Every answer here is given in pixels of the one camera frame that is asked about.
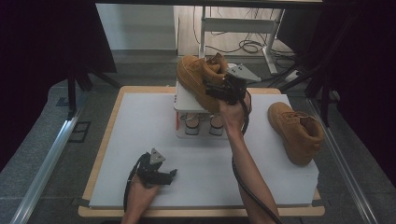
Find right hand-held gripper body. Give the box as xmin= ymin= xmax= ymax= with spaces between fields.
xmin=222 ymin=63 xmax=262 ymax=106

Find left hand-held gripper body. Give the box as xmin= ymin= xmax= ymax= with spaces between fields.
xmin=135 ymin=147 xmax=168 ymax=189

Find tan suede boot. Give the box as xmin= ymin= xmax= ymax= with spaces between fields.
xmin=267 ymin=101 xmax=325 ymax=166
xmin=176 ymin=51 xmax=230 ymax=115

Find white two-tier shoe rack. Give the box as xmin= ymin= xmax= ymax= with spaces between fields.
xmin=172 ymin=63 xmax=241 ymax=140

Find silver strap sandal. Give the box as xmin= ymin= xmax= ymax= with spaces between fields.
xmin=183 ymin=113 xmax=201 ymax=136
xmin=208 ymin=114 xmax=225 ymax=137

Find person's left hand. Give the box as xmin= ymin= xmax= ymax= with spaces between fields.
xmin=125 ymin=174 xmax=162 ymax=217

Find person's right hand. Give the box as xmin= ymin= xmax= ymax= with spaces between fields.
xmin=218 ymin=91 xmax=253 ymax=135

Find white table mat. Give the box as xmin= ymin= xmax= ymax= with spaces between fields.
xmin=88 ymin=92 xmax=321 ymax=210

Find white power strip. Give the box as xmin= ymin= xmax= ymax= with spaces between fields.
xmin=284 ymin=69 xmax=304 ymax=83

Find black tripod stand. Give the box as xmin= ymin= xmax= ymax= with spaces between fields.
xmin=65 ymin=63 xmax=123 ymax=114
xmin=268 ymin=59 xmax=332 ymax=129

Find black curtain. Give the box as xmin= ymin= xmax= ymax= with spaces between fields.
xmin=0 ymin=0 xmax=118 ymax=173
xmin=276 ymin=0 xmax=396 ymax=188

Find black floor cables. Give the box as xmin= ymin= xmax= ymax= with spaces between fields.
xmin=191 ymin=6 xmax=297 ymax=64

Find white metal desk frame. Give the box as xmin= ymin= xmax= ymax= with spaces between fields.
xmin=198 ymin=6 xmax=286 ymax=76

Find right hand-held gripper cable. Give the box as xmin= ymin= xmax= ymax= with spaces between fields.
xmin=231 ymin=89 xmax=285 ymax=224

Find aluminium rail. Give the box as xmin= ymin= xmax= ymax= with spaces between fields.
xmin=306 ymin=97 xmax=379 ymax=224
xmin=10 ymin=108 xmax=84 ymax=224

